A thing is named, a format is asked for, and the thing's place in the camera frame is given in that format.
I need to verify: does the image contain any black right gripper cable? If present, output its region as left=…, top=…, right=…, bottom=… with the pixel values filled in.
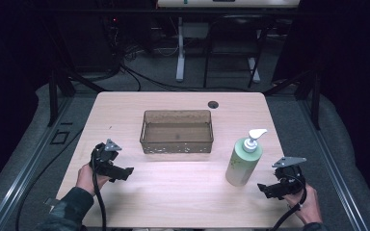
left=269, top=174, right=308, bottom=231

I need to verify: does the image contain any black chair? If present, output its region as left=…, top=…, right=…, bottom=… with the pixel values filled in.
left=202, top=13, right=276, bottom=90

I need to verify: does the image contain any black computer tower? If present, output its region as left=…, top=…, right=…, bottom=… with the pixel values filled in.
left=101, top=13, right=153, bottom=72

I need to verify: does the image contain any aluminium floor rail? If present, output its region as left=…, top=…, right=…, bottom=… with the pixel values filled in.
left=297, top=97, right=370, bottom=231
left=0, top=95, right=75, bottom=231

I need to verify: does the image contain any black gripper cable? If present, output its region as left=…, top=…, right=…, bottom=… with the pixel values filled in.
left=269, top=174, right=308, bottom=231
left=90, top=146, right=108, bottom=231

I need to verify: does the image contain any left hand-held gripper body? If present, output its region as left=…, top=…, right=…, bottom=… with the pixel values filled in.
left=90, top=138, right=123, bottom=177

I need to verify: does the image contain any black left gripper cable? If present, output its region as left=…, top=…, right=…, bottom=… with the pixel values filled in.
left=90, top=146, right=108, bottom=231

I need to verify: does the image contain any white desk leg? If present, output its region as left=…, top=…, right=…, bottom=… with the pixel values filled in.
left=175, top=16, right=186, bottom=83
left=248, top=30, right=261, bottom=84

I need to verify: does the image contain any green pump bottle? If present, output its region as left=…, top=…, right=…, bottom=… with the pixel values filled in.
left=225, top=128, right=269, bottom=188

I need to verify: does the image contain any person's right hand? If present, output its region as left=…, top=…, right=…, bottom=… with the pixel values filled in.
left=283, top=184, right=323, bottom=225

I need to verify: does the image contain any person's left hand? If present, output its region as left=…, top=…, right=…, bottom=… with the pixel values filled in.
left=75, top=162, right=111, bottom=197

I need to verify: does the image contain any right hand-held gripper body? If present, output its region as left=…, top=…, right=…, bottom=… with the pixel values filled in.
left=271, top=156, right=307, bottom=196

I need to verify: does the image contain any black metal stand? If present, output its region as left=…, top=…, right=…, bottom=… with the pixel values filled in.
left=46, top=67, right=108, bottom=128
left=262, top=68, right=323, bottom=131

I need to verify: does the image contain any thin black floor cable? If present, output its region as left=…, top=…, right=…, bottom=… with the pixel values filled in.
left=14, top=127, right=85, bottom=231

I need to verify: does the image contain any brown translucent plastic bin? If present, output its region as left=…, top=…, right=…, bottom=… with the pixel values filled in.
left=139, top=109, right=215, bottom=155

